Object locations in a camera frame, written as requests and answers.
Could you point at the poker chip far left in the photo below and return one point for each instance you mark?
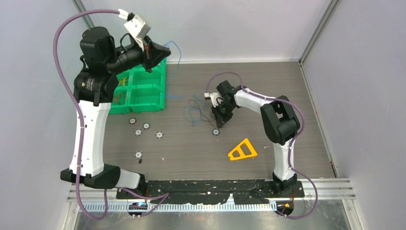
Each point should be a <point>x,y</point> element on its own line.
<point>132,120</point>

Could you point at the yellow triangular plastic piece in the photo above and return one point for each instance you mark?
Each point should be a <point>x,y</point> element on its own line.
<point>243,150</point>

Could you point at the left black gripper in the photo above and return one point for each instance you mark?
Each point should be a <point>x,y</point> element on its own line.
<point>153,53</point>

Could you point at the poker chip lower left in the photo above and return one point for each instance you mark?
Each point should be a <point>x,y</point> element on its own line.
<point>138,155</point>

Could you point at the green compartment bin tray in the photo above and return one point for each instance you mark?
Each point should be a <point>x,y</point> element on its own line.
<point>140,91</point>

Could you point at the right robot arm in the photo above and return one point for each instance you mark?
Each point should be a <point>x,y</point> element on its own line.
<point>281,125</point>

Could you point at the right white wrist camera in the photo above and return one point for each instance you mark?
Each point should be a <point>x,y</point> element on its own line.
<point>214,97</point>

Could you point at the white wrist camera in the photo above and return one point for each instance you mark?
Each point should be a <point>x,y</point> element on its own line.
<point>214,97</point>
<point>138,28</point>

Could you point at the poker chip middle left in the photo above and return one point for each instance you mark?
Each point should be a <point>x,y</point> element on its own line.
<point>159,135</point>

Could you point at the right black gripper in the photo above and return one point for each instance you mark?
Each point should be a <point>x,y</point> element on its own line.
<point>221,119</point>

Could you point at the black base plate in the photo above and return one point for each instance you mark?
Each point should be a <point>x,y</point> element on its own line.
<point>209,190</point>

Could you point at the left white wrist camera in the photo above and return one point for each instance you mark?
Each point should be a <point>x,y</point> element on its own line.
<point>138,28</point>

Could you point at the aluminium front rail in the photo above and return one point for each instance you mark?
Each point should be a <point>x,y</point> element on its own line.
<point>319,190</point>

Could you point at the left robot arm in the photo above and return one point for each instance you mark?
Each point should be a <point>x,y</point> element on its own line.
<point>94,92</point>

